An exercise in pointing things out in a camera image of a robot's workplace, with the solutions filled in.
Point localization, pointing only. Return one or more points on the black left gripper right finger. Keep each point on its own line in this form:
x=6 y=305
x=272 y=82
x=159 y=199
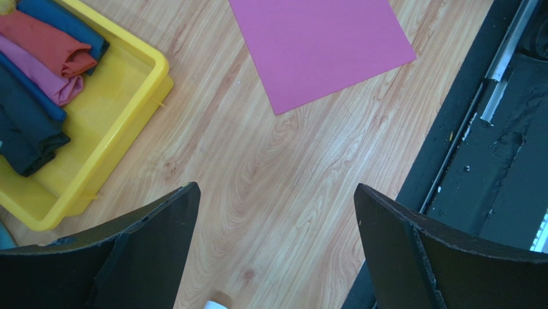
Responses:
x=415 y=261

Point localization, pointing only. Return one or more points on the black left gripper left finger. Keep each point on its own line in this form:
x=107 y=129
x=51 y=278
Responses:
x=133 y=261

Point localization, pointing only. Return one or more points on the pink paper napkin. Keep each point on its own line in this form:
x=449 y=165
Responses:
x=306 y=50

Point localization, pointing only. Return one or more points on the black rolled napkin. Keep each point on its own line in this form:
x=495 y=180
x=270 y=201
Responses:
x=29 y=136

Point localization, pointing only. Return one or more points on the navy rolled napkin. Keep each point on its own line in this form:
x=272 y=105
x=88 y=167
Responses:
x=56 y=113

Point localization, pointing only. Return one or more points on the pink rolled napkin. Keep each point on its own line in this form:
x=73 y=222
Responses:
x=59 y=90

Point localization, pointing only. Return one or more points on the red rolled napkin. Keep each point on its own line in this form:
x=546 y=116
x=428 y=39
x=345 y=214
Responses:
x=58 y=51

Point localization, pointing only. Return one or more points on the blue rolled napkin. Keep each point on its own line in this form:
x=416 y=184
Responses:
x=60 y=18

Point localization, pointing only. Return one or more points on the yellow plastic bin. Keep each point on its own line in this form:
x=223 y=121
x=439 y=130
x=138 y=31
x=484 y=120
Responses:
x=118 y=100

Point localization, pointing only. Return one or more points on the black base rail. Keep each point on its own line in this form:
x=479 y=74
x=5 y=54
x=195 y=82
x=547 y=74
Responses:
x=482 y=168

